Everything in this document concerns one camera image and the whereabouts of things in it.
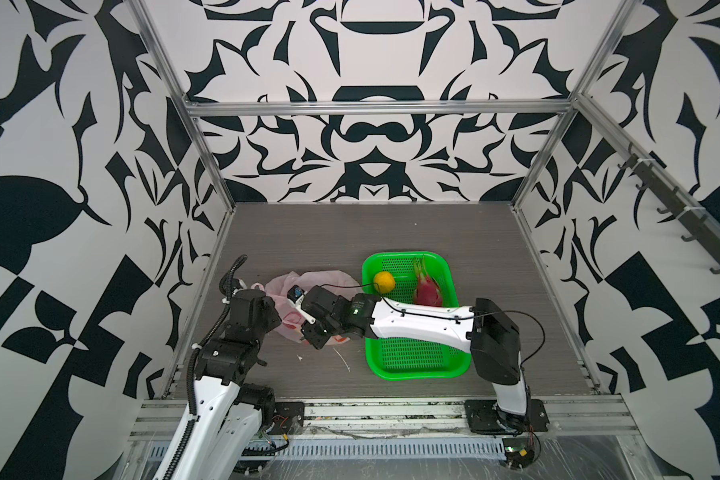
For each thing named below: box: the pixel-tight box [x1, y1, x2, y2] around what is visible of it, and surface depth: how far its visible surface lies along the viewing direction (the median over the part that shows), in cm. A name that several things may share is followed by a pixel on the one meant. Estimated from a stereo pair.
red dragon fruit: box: [414, 255, 442, 307], surface depth 91 cm
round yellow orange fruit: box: [374, 271, 395, 294], surface depth 95 cm
